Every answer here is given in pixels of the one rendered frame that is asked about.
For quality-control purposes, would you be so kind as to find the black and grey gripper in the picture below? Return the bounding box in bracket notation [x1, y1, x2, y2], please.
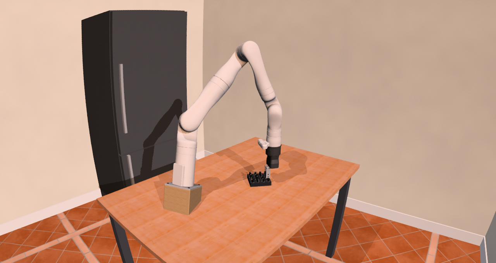
[258, 136, 281, 179]

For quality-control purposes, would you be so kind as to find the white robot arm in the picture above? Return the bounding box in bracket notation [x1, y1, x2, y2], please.
[172, 41, 282, 187]

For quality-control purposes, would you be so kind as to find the black knob box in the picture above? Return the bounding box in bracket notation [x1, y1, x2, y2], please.
[247, 172, 271, 187]

